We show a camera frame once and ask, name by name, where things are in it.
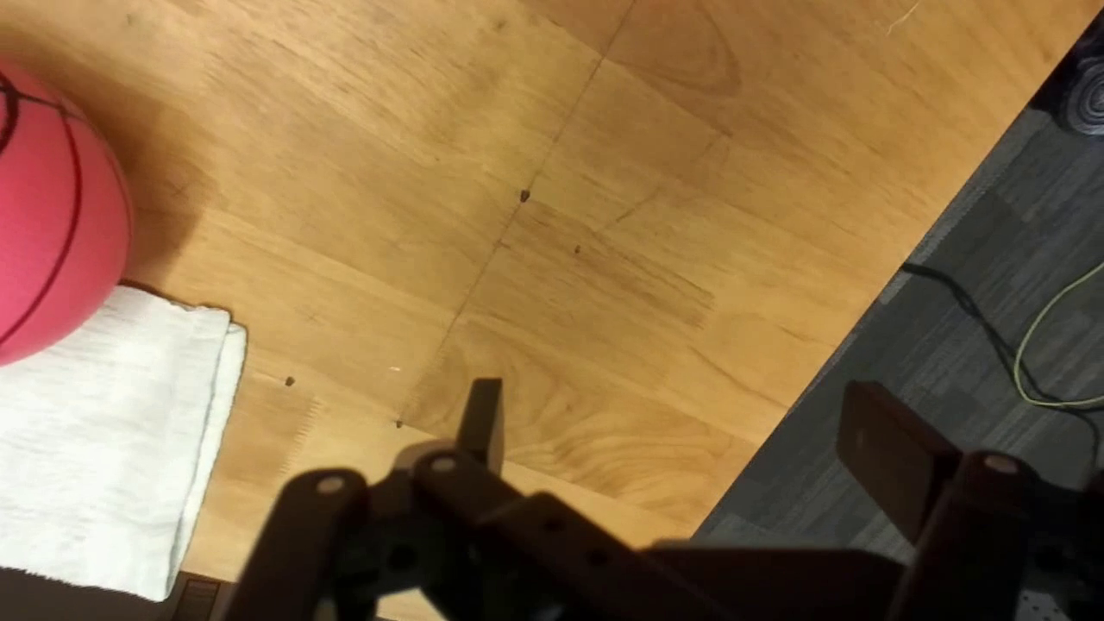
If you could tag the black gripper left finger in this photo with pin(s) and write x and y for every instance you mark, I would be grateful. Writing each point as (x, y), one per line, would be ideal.
(481, 427)

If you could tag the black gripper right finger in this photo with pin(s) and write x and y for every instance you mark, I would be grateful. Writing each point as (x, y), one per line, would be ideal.
(897, 460)

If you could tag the pink mini basketball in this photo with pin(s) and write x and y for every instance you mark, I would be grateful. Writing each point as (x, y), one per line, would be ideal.
(54, 220)

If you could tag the white folded towel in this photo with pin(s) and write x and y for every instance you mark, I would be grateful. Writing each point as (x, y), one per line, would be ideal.
(105, 451)

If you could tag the grey chair caster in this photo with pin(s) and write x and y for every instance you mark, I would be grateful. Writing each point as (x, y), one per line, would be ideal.
(1087, 99)

